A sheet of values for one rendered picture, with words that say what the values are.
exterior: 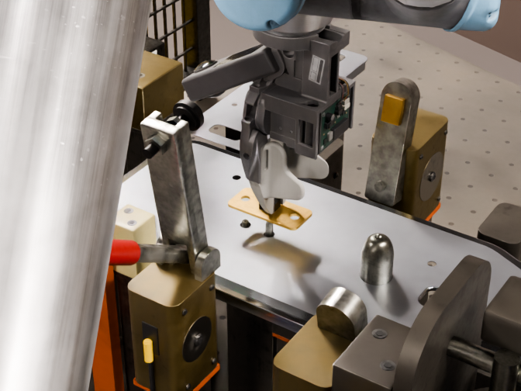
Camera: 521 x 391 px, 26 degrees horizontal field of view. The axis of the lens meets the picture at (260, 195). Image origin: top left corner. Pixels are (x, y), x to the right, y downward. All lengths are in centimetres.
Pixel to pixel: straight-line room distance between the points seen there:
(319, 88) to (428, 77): 111
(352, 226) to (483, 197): 63
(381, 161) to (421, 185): 6
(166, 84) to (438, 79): 86
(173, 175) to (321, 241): 25
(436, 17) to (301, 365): 29
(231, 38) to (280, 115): 278
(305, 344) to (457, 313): 16
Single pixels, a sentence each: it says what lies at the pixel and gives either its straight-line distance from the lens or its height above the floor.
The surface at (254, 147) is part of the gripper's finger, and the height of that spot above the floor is 113.
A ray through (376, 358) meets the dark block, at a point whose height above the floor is 112.
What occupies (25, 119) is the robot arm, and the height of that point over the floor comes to 146.
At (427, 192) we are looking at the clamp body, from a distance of 131.
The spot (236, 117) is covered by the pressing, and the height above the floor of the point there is 100.
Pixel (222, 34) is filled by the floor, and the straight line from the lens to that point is 386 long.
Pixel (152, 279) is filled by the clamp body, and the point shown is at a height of 105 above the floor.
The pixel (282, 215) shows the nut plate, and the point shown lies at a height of 103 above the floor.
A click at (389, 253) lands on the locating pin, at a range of 110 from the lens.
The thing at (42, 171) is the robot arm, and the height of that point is 145.
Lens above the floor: 169
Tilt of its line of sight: 34 degrees down
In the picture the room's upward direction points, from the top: straight up
